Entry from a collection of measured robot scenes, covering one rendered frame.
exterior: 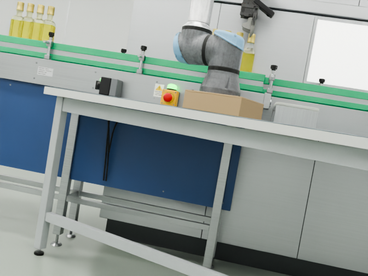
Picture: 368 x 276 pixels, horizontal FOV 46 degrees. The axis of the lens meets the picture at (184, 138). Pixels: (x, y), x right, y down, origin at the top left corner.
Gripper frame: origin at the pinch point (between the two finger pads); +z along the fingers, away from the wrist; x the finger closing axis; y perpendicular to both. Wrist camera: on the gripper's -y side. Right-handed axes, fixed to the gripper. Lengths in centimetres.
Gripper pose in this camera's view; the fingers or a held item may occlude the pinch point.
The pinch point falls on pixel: (252, 36)
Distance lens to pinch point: 215.9
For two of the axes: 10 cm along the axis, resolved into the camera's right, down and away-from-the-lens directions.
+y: -9.7, -1.7, 1.5
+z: -1.7, 9.8, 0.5
